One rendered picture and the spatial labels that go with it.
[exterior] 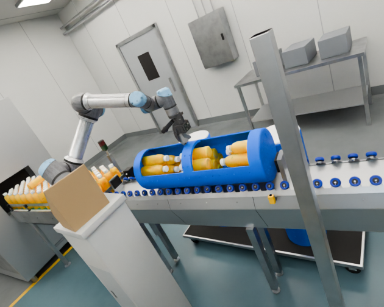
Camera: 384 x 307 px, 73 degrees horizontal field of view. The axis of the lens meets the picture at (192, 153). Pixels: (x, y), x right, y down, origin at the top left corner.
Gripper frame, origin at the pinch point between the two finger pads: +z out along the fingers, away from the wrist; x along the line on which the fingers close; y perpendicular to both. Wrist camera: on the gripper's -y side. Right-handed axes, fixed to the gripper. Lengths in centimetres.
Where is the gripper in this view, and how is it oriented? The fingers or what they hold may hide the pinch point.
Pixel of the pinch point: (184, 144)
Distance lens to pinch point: 156.4
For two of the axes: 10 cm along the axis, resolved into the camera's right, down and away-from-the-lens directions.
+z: 3.8, 8.4, 3.9
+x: 4.2, -5.3, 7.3
